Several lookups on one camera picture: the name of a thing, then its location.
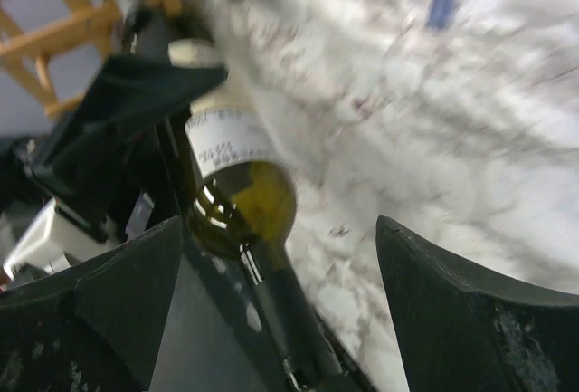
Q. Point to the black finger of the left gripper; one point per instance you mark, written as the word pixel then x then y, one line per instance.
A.
pixel 128 95

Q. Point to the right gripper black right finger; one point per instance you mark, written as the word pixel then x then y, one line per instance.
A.
pixel 463 327

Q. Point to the wooden wine rack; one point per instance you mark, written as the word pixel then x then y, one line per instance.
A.
pixel 26 54

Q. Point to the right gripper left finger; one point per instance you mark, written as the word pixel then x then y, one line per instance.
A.
pixel 96 326

